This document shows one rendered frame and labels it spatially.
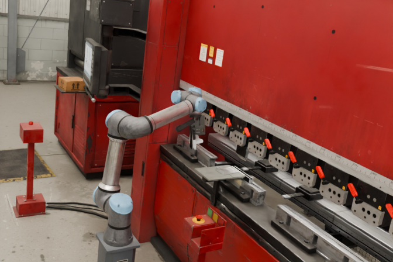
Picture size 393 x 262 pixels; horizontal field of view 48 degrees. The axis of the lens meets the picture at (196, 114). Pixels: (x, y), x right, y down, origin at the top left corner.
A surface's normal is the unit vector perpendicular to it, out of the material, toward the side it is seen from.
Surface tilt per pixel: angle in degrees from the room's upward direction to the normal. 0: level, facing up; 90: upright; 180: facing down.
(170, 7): 90
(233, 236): 90
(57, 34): 90
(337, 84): 90
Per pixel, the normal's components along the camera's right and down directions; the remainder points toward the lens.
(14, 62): 0.51, 0.29
